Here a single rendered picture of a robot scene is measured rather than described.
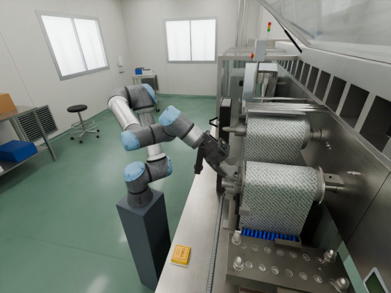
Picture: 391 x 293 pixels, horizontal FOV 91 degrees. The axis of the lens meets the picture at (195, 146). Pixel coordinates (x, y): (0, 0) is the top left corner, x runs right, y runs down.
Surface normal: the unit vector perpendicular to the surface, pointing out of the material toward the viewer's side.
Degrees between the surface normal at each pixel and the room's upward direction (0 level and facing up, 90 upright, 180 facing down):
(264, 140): 92
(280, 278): 0
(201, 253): 0
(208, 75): 90
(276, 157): 92
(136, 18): 90
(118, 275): 0
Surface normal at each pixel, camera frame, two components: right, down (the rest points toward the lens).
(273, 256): -0.02, -0.87
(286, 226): -0.22, 0.49
